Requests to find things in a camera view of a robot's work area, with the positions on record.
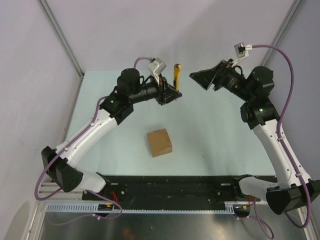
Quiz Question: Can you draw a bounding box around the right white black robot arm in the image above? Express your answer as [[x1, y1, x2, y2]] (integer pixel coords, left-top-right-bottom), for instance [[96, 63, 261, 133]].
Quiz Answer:
[[189, 60, 320, 215]]

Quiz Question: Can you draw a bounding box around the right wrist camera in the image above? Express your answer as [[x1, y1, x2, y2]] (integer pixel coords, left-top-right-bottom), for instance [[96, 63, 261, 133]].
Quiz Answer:
[[232, 42, 253, 67]]

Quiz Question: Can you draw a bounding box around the right aluminium corner post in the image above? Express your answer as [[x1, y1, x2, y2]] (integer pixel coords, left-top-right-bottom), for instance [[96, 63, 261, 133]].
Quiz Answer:
[[258, 0, 306, 67]]

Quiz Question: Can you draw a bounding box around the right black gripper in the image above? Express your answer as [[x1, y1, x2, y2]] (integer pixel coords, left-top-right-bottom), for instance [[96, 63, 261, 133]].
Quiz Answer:
[[189, 59, 254, 103]]

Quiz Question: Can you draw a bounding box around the grey slotted cable duct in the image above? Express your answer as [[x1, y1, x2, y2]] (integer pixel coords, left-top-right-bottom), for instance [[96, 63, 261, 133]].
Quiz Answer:
[[46, 201, 253, 215]]

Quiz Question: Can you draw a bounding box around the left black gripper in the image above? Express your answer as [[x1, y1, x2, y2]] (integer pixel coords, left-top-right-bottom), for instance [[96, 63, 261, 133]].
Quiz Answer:
[[129, 73, 182, 106]]

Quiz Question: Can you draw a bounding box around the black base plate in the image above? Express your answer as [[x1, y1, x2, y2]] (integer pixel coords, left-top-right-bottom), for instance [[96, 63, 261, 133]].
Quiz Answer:
[[82, 175, 255, 214]]

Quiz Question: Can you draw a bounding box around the aluminium corner post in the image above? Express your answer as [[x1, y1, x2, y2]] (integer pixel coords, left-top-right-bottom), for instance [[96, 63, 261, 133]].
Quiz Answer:
[[36, 0, 84, 79], [258, 0, 306, 67]]

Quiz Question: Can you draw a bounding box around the right aluminium side rail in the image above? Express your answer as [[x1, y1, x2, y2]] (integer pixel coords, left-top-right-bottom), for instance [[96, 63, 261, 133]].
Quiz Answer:
[[254, 71, 289, 176]]

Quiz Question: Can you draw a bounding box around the brown cardboard express box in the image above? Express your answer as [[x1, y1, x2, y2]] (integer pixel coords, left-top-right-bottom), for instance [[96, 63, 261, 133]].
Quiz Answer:
[[147, 128, 173, 158]]

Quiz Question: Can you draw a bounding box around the aluminium front rail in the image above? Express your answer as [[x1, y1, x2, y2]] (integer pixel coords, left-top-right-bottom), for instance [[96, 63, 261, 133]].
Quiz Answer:
[[36, 182, 307, 203]]

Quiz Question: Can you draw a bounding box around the left aluminium corner post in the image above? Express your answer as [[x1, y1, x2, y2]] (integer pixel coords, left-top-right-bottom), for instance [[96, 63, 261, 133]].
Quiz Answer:
[[36, 0, 84, 79]]

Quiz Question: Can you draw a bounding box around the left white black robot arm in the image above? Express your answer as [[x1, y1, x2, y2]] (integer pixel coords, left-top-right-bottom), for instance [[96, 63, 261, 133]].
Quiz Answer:
[[41, 64, 182, 200]]

